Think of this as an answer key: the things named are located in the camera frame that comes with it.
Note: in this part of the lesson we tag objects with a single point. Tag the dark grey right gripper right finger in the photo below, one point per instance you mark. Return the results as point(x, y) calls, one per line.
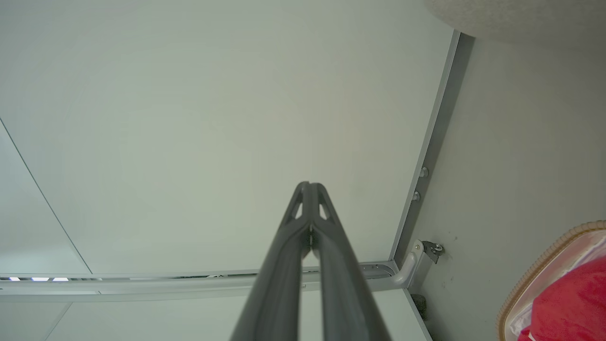
point(345, 293)

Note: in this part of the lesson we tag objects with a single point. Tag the red garment with white stripe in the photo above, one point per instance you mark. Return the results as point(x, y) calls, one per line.
point(573, 303)

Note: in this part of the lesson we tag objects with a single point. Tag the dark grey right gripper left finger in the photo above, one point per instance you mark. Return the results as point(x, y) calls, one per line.
point(279, 284)

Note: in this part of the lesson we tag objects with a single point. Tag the cream laundry basket, tan rim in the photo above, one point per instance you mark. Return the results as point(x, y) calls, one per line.
point(525, 279)

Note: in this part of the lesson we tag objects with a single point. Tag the grey frame foot with caster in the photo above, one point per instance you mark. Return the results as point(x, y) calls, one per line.
point(419, 263)

